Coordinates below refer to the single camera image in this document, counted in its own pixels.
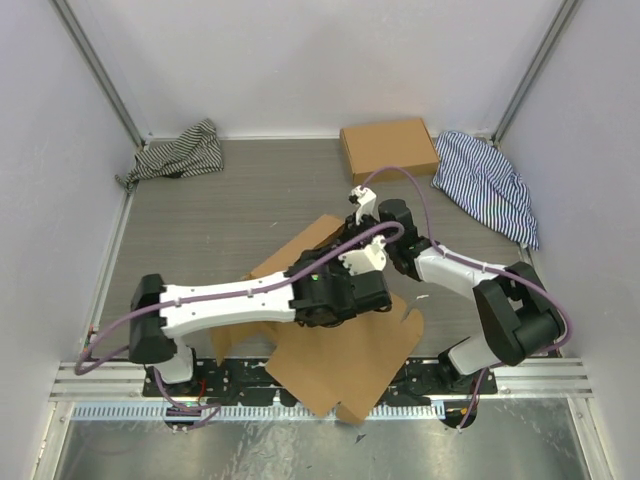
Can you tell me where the cardboard box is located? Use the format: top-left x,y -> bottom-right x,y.
208,213 -> 426,426
340,117 -> 439,186

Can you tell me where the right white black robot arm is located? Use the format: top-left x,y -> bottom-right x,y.
340,189 -> 569,395

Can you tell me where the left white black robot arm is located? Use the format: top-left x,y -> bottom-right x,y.
128,247 -> 392,397

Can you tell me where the folded closed cardboard box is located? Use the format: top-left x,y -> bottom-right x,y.
340,117 -> 439,186

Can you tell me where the blue white striped cloth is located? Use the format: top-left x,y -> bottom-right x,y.
432,131 -> 540,250

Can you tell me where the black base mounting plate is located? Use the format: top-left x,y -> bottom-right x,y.
164,358 -> 497,407

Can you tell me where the grey striped cloth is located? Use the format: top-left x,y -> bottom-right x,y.
115,119 -> 224,194

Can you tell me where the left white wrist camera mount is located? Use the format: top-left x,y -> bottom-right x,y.
338,235 -> 387,276

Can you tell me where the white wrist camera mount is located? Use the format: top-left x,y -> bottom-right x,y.
338,235 -> 387,276
349,185 -> 377,225

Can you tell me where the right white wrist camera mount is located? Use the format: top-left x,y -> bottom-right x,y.
349,185 -> 377,225

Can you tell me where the aluminium front rail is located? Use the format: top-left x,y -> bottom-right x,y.
48,357 -> 594,401

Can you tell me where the right aluminium corner post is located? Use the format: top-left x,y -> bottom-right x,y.
491,0 -> 582,147

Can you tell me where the aluminium corner post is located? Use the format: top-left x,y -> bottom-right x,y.
491,0 -> 582,147
50,0 -> 145,148

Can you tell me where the slotted grey cable duct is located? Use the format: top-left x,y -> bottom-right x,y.
70,401 -> 446,423

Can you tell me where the left aluminium corner post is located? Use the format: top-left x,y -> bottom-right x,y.
50,0 -> 145,148

